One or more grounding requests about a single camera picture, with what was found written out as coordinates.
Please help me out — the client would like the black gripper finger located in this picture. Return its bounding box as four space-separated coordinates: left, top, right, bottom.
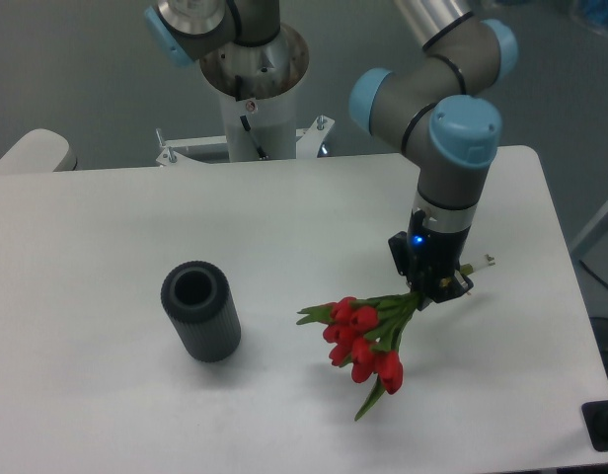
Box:
418 270 474 310
388 231 418 291

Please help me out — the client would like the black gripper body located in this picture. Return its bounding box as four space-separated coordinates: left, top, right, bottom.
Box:
407 210 470 286

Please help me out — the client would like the red tulip bouquet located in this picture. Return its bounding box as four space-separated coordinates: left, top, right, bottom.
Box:
296 288 431 421

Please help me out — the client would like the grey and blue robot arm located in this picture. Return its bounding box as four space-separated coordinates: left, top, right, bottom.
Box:
144 1 518 307

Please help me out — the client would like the white furniture at right edge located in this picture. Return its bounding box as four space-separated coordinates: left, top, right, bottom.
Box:
568 199 608 290

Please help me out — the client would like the black box at table edge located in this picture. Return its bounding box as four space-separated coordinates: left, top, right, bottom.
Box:
581 400 608 452

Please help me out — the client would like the dark grey ribbed vase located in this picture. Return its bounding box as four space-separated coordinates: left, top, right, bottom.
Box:
160 261 242 363

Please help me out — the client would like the white chair armrest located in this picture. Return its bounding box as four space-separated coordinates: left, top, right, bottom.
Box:
0 128 78 176

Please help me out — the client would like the white pedestal base frame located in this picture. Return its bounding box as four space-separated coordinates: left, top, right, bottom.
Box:
155 115 336 167

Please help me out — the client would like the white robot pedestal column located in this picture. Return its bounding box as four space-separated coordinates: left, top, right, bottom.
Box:
199 24 311 162

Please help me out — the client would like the black cable on pedestal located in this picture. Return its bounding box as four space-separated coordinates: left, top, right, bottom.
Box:
234 73 269 161

